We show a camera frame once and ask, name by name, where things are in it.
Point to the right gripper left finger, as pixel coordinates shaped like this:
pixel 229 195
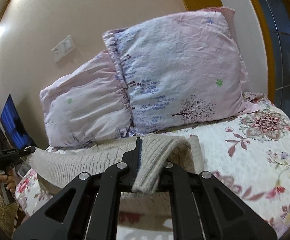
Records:
pixel 86 208

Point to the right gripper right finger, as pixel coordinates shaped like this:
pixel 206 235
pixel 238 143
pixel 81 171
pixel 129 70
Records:
pixel 203 207

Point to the beige cable-knit sweater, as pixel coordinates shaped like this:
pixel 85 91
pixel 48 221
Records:
pixel 125 157

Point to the person's left hand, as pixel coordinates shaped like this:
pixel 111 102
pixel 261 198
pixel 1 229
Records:
pixel 9 180

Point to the blue screen monitor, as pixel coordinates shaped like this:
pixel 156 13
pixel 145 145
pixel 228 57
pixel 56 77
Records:
pixel 13 126

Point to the floral bedspread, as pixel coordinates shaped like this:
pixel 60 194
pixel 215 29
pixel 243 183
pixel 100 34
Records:
pixel 250 154

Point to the pink floral pillow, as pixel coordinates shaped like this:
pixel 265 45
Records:
pixel 181 69

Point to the white wall switch plate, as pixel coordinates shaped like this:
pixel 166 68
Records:
pixel 63 48

